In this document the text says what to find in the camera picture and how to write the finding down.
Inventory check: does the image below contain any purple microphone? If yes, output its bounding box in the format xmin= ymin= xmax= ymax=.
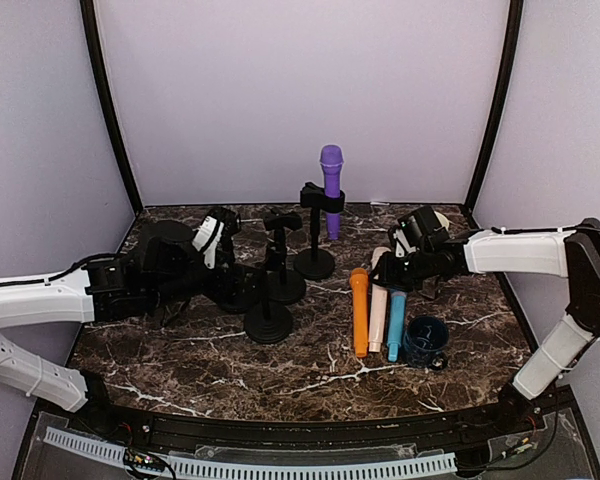
xmin=320 ymin=145 xmax=344 ymax=241

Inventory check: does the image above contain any dark blue mug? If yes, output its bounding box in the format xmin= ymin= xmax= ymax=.
xmin=401 ymin=315 xmax=449 ymax=371

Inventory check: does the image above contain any orange microphone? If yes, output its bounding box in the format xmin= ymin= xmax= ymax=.
xmin=349 ymin=268 xmax=369 ymax=358

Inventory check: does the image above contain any black stand of purple microphone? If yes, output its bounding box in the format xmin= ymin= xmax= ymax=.
xmin=294 ymin=182 xmax=345 ymax=280

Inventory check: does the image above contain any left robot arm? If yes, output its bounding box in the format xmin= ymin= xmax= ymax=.
xmin=0 ymin=215 xmax=240 ymax=436

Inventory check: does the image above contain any black front rail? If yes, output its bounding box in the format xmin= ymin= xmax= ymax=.
xmin=69 ymin=399 xmax=536 ymax=454

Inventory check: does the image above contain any black stand of pink microphone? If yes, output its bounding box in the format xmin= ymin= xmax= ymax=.
xmin=244 ymin=242 xmax=293 ymax=345

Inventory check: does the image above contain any blue microphone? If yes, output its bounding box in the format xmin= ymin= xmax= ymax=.
xmin=387 ymin=290 xmax=407 ymax=363

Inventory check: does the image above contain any left black frame post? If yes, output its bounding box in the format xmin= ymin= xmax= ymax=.
xmin=79 ymin=0 xmax=144 ymax=216

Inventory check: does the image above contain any black stand of blue microphone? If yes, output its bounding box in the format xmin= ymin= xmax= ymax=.
xmin=213 ymin=237 xmax=259 ymax=314

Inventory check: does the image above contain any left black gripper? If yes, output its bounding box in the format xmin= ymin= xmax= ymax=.
xmin=148 ymin=249 xmax=260 ymax=310

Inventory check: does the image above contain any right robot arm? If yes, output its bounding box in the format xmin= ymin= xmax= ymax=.
xmin=372 ymin=206 xmax=600 ymax=434

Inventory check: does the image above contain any right black frame post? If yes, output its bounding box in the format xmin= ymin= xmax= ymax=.
xmin=464 ymin=0 xmax=524 ymax=214

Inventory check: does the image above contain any black stand of orange microphone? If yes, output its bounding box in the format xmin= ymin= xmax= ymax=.
xmin=263 ymin=208 xmax=306 ymax=305

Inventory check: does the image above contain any black frame post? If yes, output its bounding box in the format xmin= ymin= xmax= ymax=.
xmin=79 ymin=0 xmax=144 ymax=216
xmin=464 ymin=0 xmax=524 ymax=214

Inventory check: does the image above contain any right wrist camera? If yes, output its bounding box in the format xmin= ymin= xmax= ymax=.
xmin=388 ymin=214 xmax=423 ymax=258

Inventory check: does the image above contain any white ribbed mug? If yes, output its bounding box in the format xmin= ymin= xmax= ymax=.
xmin=435 ymin=211 xmax=450 ymax=229

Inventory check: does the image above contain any pink microphone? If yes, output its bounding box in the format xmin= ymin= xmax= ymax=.
xmin=368 ymin=247 xmax=390 ymax=353

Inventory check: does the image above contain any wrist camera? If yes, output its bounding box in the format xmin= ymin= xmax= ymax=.
xmin=192 ymin=207 xmax=241 ymax=270
xmin=388 ymin=214 xmax=423 ymax=258

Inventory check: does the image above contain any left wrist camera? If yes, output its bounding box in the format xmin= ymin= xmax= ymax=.
xmin=192 ymin=207 xmax=241 ymax=270

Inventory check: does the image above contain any white slotted cable duct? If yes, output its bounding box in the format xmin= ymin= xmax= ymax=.
xmin=43 ymin=427 xmax=457 ymax=479

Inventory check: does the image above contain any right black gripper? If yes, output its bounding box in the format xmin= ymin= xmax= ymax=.
xmin=370 ymin=247 xmax=435 ymax=292

